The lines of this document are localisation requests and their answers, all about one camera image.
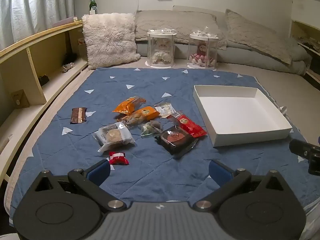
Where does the clear crinkled snack packet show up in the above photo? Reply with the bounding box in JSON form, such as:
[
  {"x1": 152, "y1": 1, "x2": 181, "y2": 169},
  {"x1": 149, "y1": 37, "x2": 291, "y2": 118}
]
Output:
[{"x1": 149, "y1": 120, "x2": 163, "y2": 131}]

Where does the fluffy cream pillow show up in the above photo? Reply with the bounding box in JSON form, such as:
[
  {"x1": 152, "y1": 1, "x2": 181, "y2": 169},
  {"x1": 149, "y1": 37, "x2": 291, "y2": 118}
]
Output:
[{"x1": 82, "y1": 13, "x2": 141, "y2": 70}]

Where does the brown chocolate bar packet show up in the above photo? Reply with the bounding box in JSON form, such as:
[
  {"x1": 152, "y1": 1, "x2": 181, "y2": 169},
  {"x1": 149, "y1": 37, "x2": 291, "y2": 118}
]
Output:
[{"x1": 70, "y1": 107, "x2": 87, "y2": 124}]

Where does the crumpled cloth pile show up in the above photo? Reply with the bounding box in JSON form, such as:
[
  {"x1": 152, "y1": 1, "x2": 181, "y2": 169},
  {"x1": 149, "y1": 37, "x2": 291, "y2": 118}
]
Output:
[{"x1": 294, "y1": 33, "x2": 320, "y2": 52}]

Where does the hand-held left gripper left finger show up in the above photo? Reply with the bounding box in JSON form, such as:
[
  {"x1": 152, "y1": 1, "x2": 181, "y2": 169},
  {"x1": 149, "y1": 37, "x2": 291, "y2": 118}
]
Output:
[{"x1": 19, "y1": 159, "x2": 127, "y2": 212}]

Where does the wooden wall cabinet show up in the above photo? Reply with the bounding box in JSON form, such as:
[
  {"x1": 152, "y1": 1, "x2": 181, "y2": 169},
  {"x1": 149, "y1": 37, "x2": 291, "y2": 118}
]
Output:
[{"x1": 291, "y1": 0, "x2": 320, "y2": 87}]

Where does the flat pink object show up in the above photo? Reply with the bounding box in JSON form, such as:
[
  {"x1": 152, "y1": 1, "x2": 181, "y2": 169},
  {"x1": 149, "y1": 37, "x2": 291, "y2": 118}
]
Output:
[{"x1": 52, "y1": 17, "x2": 83, "y2": 27}]

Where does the dark mooncake packet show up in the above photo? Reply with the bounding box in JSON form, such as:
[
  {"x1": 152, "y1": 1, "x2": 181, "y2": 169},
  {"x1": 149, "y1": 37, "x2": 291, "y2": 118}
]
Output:
[{"x1": 157, "y1": 125, "x2": 199, "y2": 158}]

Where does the orange foil snack packet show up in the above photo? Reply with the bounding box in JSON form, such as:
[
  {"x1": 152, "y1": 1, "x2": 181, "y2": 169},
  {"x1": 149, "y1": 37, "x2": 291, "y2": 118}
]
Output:
[{"x1": 112, "y1": 96, "x2": 147, "y2": 115}]

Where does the clear case with red doll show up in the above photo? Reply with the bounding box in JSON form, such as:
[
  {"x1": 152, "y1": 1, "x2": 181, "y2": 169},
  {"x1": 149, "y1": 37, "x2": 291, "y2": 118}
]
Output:
[{"x1": 187, "y1": 31, "x2": 219, "y2": 70}]

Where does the clear packet green snack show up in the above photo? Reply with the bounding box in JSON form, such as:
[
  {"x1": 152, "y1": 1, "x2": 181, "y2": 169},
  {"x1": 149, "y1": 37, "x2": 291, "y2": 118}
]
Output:
[{"x1": 140, "y1": 124, "x2": 160, "y2": 138}]

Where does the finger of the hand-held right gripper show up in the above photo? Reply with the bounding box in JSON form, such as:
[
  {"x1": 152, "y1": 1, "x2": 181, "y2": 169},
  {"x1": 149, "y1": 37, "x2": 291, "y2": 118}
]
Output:
[{"x1": 289, "y1": 139, "x2": 320, "y2": 176}]

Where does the small white clear packet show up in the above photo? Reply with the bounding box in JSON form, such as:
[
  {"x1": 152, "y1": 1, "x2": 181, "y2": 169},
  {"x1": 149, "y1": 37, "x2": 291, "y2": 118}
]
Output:
[{"x1": 154, "y1": 102, "x2": 177, "y2": 118}]

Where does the angled grey quilted pillow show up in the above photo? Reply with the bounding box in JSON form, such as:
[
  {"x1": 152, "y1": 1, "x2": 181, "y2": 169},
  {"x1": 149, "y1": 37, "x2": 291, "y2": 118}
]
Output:
[{"x1": 224, "y1": 9, "x2": 293, "y2": 65}]

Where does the flat grey quilted pillow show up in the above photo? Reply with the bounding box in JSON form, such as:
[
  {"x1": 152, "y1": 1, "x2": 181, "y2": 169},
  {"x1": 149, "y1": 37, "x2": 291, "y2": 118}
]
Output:
[{"x1": 135, "y1": 10, "x2": 228, "y2": 51}]

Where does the red packet with green circle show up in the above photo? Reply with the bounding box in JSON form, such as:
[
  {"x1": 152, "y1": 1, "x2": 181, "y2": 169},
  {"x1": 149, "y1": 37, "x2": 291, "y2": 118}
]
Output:
[{"x1": 167, "y1": 111, "x2": 207, "y2": 138}]

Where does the grey rope bundle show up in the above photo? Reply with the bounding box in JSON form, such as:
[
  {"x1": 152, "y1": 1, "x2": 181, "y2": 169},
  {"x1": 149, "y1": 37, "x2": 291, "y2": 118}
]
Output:
[{"x1": 60, "y1": 62, "x2": 75, "y2": 73}]

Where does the cream plush doll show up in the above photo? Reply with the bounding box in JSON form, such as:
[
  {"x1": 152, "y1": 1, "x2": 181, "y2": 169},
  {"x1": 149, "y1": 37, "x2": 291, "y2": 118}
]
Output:
[{"x1": 151, "y1": 41, "x2": 173, "y2": 65}]

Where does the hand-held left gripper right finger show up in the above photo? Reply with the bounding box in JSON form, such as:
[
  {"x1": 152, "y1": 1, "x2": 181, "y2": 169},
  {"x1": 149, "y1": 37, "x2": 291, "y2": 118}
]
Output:
[{"x1": 192, "y1": 159, "x2": 300, "y2": 212}]

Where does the wooden shelf unit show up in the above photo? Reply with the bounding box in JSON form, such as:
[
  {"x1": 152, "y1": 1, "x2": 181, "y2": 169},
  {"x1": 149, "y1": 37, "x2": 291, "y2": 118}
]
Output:
[{"x1": 0, "y1": 17, "x2": 88, "y2": 180}]

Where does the blue mat with white triangles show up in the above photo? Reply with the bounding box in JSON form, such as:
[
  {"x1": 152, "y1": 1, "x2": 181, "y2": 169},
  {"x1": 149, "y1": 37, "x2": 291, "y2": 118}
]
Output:
[{"x1": 9, "y1": 67, "x2": 315, "y2": 220}]

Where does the orange bread packet green circle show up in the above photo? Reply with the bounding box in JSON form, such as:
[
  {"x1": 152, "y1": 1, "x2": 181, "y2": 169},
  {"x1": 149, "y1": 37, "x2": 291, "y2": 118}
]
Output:
[{"x1": 117, "y1": 106, "x2": 160, "y2": 127}]

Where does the grey curtain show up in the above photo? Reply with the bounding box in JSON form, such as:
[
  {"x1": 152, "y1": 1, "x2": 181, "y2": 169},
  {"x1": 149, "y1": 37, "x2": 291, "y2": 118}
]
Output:
[{"x1": 0, "y1": 0, "x2": 76, "y2": 52}]

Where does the cardboard box with red mark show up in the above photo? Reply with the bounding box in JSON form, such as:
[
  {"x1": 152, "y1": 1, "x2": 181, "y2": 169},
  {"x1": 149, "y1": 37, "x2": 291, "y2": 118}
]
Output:
[{"x1": 74, "y1": 29, "x2": 87, "y2": 58}]

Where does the brown card envelope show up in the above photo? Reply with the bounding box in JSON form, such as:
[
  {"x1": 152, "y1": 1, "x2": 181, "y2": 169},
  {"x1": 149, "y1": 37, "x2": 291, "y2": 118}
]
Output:
[{"x1": 10, "y1": 89, "x2": 30, "y2": 109}]

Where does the clear case with cream doll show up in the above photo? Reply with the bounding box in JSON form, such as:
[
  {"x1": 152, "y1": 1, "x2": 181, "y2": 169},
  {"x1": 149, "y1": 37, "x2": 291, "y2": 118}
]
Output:
[{"x1": 146, "y1": 29, "x2": 177, "y2": 69}]

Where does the red plush doll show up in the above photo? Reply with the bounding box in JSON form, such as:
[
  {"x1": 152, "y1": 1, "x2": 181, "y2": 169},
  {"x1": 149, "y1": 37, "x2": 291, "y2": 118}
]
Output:
[{"x1": 189, "y1": 44, "x2": 213, "y2": 67}]

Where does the white cardboard box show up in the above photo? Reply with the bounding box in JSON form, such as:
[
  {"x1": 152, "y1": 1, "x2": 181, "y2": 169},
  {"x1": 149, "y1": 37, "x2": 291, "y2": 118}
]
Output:
[{"x1": 192, "y1": 85, "x2": 293, "y2": 147}]

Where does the folded grey duvet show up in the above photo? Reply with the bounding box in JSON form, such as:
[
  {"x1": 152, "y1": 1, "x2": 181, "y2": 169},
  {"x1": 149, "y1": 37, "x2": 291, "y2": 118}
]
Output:
[{"x1": 136, "y1": 5, "x2": 313, "y2": 76}]

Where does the clear packet round pastry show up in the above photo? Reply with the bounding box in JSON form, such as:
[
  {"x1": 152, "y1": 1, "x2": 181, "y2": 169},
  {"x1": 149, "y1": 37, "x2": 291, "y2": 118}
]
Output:
[{"x1": 93, "y1": 122, "x2": 137, "y2": 153}]

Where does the small red candy packet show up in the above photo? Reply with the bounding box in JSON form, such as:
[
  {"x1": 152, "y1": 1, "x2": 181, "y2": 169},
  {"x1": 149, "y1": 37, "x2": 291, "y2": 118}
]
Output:
[{"x1": 109, "y1": 151, "x2": 130, "y2": 165}]

